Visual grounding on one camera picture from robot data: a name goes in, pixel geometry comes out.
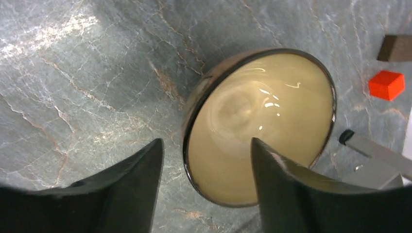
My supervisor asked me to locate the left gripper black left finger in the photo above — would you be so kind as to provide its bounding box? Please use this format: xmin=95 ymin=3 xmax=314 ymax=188
xmin=0 ymin=138 xmax=164 ymax=233

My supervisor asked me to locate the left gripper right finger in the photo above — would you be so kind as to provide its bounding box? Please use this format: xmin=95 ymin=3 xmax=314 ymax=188
xmin=251 ymin=137 xmax=412 ymax=233

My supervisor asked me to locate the copper bowl with floral motif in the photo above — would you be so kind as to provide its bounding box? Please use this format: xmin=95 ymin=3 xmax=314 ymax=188
xmin=182 ymin=49 xmax=337 ymax=208

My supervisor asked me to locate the steel two-tier dish rack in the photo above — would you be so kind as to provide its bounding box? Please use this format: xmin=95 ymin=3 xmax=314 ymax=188
xmin=339 ymin=129 xmax=412 ymax=190

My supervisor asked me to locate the small red block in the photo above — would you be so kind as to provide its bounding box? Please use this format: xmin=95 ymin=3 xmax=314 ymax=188
xmin=368 ymin=70 xmax=405 ymax=101

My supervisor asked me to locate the brown block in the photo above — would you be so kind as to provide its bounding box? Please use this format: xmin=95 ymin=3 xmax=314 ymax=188
xmin=377 ymin=34 xmax=412 ymax=62

